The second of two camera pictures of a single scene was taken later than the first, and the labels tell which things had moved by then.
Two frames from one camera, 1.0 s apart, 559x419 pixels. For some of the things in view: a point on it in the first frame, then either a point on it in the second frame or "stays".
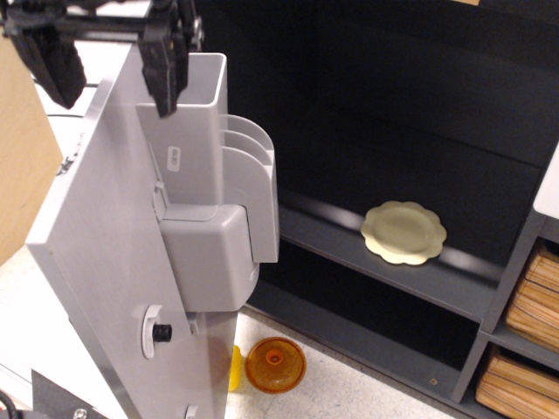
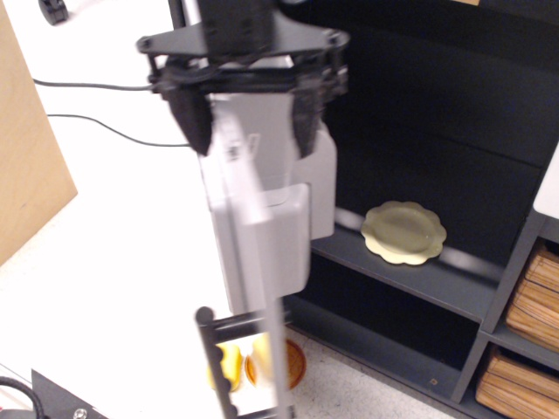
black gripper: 43,33 → 247,45
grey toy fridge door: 451,104 stays
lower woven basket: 513,390 stays
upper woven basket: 533,315 stays
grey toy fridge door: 148,217 → 273,201
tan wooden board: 30,156 stays
